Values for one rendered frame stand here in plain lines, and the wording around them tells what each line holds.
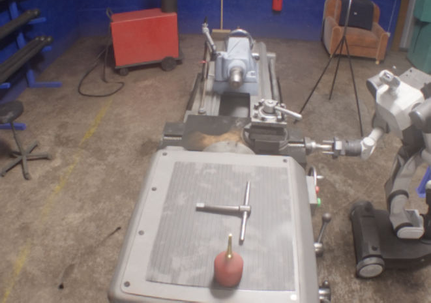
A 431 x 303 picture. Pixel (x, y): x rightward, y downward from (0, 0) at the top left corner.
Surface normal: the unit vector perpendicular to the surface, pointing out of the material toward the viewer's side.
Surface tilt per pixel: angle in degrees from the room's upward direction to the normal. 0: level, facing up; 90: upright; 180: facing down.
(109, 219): 0
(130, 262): 0
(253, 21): 90
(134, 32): 90
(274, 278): 0
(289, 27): 90
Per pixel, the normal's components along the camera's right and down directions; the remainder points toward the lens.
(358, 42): -0.09, 0.61
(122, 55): 0.25, 0.59
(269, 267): 0.00, -0.79
